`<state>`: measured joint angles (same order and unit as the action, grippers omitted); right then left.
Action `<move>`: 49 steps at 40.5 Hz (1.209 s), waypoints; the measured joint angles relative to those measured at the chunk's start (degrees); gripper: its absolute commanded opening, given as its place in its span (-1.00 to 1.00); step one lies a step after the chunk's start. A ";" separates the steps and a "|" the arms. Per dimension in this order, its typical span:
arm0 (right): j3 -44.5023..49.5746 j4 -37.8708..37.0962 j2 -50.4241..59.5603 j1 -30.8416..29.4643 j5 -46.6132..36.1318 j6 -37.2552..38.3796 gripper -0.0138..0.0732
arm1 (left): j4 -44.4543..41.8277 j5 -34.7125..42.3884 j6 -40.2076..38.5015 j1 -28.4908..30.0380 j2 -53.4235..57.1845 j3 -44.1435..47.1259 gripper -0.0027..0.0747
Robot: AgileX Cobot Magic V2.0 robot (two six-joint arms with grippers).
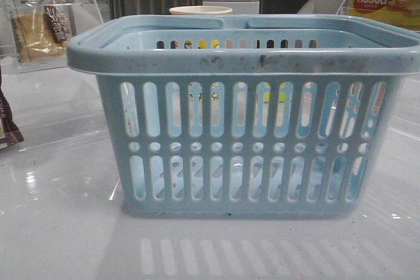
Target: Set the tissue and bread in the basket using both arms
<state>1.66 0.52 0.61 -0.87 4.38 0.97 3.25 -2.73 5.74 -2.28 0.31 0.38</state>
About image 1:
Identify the packaged bread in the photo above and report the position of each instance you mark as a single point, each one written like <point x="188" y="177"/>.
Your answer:
<point x="41" y="28"/>

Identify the clear acrylic shelf left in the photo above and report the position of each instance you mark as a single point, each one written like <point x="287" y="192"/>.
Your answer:
<point x="84" y="15"/>

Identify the light blue plastic basket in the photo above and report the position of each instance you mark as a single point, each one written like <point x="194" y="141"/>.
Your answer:
<point x="246" y="115"/>

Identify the white paper cup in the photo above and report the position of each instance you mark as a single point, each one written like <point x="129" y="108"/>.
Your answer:
<point x="200" y="10"/>

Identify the brown snack packet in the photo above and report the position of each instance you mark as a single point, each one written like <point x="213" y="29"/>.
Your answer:
<point x="10" y="133"/>

